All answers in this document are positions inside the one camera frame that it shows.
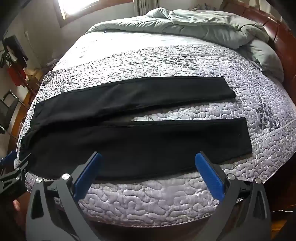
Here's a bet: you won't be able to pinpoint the wooden bed headboard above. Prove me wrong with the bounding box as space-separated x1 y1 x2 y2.
222 0 296 102

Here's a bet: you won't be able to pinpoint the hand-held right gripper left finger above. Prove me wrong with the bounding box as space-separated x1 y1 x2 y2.
25 152 104 241

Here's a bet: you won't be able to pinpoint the pale green comforter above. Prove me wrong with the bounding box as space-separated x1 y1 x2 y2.
85 7 285 82

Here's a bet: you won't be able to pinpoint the wooden side table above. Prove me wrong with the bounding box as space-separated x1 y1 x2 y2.
23 70 45 105

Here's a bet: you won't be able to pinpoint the bright window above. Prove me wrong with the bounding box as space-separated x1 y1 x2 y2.
57 0 100 26

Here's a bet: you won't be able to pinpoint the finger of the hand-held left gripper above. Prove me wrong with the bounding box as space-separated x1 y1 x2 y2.
0 150 18 166
13 153 31 176

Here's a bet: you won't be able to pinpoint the grey quilted bedspread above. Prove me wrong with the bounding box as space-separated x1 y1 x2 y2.
16 30 292 226

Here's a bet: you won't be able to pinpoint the red hanging clothes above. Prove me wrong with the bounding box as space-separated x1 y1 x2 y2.
7 66 28 87

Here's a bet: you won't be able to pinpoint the black pants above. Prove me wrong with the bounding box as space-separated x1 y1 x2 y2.
18 76 253 181

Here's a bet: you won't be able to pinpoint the black office chair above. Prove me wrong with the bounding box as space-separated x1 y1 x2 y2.
0 90 22 135

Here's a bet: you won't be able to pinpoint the striped curtain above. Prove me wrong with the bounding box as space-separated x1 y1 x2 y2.
134 0 160 16

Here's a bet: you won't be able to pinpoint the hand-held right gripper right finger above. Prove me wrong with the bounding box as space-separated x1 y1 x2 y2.
195 152 271 241

